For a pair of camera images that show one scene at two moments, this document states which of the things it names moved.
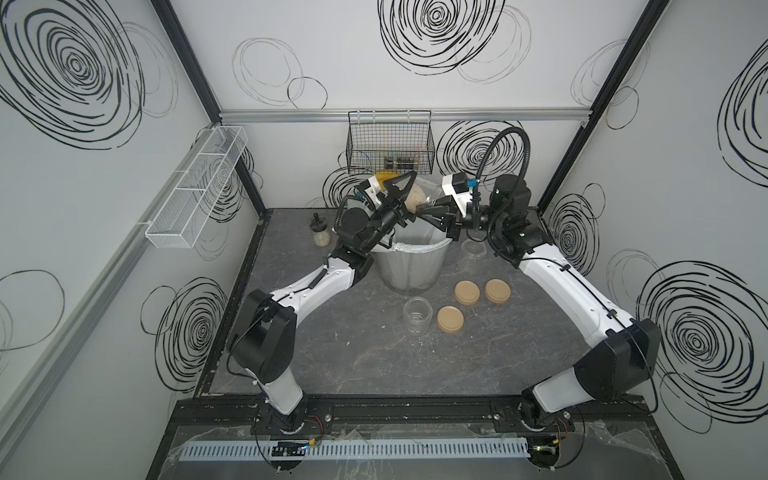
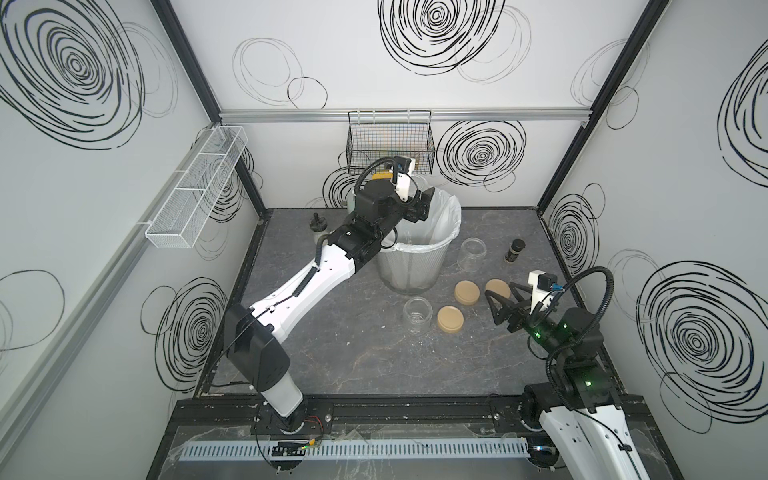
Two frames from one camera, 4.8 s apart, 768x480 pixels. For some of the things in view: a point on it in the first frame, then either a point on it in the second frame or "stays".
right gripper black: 448,221 -> 508,309
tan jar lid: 467,292 stays
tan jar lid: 497,291 stays
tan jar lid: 450,318 stays
